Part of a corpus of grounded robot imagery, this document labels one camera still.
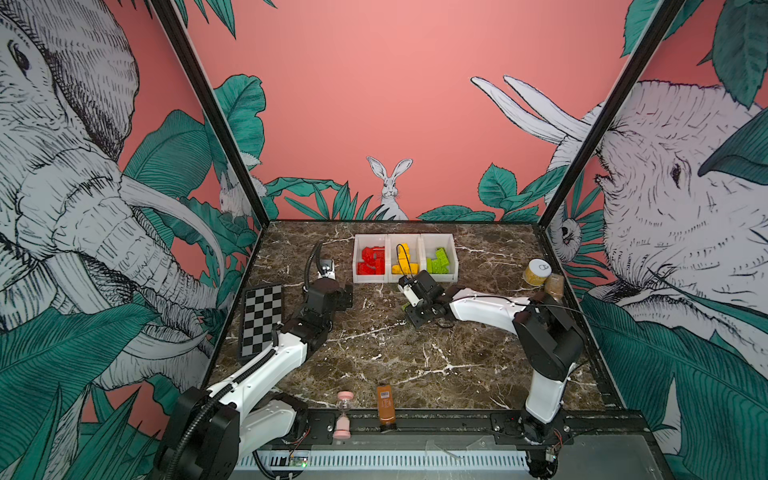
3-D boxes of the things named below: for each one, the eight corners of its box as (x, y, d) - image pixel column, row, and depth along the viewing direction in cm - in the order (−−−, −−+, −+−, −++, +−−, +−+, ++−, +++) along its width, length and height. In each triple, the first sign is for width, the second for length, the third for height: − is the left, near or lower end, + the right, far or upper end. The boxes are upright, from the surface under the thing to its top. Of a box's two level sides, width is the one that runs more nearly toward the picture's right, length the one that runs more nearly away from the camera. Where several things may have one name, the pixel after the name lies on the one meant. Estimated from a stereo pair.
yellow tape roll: (527, 285, 105) (533, 275, 100) (521, 268, 109) (527, 258, 105) (547, 286, 105) (555, 276, 100) (540, 268, 110) (547, 258, 105)
